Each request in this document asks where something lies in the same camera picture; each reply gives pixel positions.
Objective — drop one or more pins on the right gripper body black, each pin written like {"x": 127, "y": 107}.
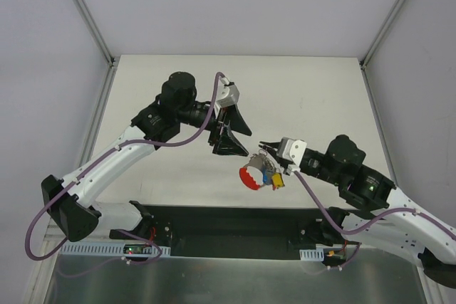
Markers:
{"x": 279, "y": 151}

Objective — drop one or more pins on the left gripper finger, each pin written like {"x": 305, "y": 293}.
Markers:
{"x": 226, "y": 144}
{"x": 237, "y": 122}

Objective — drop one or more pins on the metal key holder red handle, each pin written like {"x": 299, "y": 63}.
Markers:
{"x": 251, "y": 173}

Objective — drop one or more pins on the left white cable duct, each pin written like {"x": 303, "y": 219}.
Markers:
{"x": 109, "y": 249}

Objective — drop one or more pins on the yellow key tag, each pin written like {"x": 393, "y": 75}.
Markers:
{"x": 277, "y": 181}

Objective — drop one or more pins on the right white cable duct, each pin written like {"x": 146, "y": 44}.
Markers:
{"x": 316, "y": 254}

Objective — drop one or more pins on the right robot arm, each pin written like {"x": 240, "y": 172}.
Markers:
{"x": 399, "y": 225}

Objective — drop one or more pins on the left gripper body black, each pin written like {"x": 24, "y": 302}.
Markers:
{"x": 219, "y": 127}

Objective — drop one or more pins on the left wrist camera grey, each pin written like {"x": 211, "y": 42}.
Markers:
{"x": 227, "y": 95}

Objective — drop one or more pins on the white cable duct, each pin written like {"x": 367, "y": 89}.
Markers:
{"x": 316, "y": 254}
{"x": 109, "y": 249}

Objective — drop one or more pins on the aluminium frame post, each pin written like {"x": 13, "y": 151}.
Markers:
{"x": 94, "y": 31}
{"x": 382, "y": 32}

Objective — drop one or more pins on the blue key tag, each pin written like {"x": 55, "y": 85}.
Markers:
{"x": 266, "y": 178}

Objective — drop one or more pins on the right aluminium frame post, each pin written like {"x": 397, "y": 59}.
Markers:
{"x": 382, "y": 32}

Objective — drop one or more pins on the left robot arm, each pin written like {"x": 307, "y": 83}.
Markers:
{"x": 72, "y": 201}

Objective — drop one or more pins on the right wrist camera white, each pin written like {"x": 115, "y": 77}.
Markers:
{"x": 290, "y": 146}

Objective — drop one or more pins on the left aluminium frame post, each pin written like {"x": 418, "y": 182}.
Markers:
{"x": 94, "y": 31}

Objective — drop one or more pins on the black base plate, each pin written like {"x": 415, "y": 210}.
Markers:
{"x": 227, "y": 232}

